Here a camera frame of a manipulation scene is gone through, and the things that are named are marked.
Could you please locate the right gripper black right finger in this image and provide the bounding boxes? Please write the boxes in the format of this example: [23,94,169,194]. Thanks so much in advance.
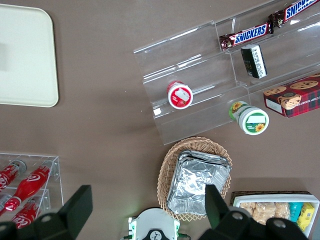
[204,183,253,231]

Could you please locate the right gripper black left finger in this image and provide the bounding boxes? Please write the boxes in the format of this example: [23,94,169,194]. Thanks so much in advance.
[34,184,94,240]

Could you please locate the white rectangular snack tray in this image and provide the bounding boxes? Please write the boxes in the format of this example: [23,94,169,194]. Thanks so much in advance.
[232,193,320,239]

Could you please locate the oval light wicker basket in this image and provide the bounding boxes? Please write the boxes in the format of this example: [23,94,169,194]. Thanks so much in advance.
[156,135,234,222]

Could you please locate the cream plastic tray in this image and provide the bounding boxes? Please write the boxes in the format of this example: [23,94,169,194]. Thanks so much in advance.
[0,3,60,109]

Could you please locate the rice cracker pack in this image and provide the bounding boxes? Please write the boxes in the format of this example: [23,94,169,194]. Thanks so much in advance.
[263,201,291,226]
[239,201,268,223]

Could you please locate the stack of foil trays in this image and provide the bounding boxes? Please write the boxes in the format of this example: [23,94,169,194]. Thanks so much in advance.
[166,149,233,217]

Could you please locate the clear acrylic bottle rack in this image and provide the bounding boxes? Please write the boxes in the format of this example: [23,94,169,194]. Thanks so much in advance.
[0,151,65,227]

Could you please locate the red cola bottle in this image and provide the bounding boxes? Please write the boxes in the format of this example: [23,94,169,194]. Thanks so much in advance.
[0,159,28,191]
[10,197,43,230]
[4,165,52,213]

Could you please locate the teal snack pack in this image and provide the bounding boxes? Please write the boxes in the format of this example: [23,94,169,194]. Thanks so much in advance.
[288,201,305,224]

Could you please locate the yellow snack pack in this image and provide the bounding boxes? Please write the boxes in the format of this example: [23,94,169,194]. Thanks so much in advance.
[296,202,316,233]

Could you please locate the green sunflower yogurt cup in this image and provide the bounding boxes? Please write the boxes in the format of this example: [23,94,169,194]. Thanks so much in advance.
[228,100,270,136]

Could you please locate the red strawberry yogurt cup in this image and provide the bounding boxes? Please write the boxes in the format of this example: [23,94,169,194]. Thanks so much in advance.
[166,79,194,111]

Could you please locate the red tartan cookie box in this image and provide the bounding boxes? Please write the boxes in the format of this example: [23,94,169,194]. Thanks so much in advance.
[262,72,320,119]

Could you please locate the clear acrylic stepped shelf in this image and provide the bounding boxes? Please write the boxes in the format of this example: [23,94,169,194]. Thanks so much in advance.
[132,0,320,146]

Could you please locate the black and white small box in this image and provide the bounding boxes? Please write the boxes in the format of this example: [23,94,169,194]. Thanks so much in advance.
[240,44,269,80]

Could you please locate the snickers chocolate bar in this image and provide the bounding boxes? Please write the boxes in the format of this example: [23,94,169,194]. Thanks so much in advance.
[218,22,276,52]
[267,0,320,29]

